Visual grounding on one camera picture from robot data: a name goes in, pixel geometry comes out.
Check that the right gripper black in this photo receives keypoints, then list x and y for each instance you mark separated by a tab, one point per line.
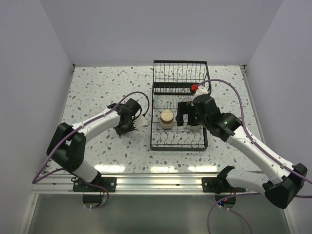
185	107

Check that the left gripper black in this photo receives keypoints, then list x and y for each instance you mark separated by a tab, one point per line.
120	132

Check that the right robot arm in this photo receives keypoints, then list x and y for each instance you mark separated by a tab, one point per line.
280	180

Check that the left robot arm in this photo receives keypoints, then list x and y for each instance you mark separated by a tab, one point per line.
67	147

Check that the clear glass back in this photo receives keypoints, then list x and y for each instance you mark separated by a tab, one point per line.
187	100

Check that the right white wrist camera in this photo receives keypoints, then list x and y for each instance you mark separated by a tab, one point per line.
198	90

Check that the black wire dish rack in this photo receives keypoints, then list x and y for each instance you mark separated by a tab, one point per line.
172	81

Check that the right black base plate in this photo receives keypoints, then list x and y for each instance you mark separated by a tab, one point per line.
217	186

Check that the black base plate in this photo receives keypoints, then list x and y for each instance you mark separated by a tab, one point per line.
100	186
217	186

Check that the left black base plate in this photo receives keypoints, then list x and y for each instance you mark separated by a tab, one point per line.
100	186

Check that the aluminium mounting rail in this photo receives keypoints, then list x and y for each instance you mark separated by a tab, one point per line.
134	184

